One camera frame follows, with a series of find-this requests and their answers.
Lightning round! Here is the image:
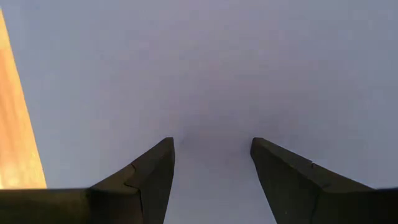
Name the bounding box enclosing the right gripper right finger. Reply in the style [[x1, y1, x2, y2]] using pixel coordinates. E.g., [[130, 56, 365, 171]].
[[250, 138, 398, 224]]

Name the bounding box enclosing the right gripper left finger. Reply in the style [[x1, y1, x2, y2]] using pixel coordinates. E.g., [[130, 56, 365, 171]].
[[0, 138, 175, 224]]

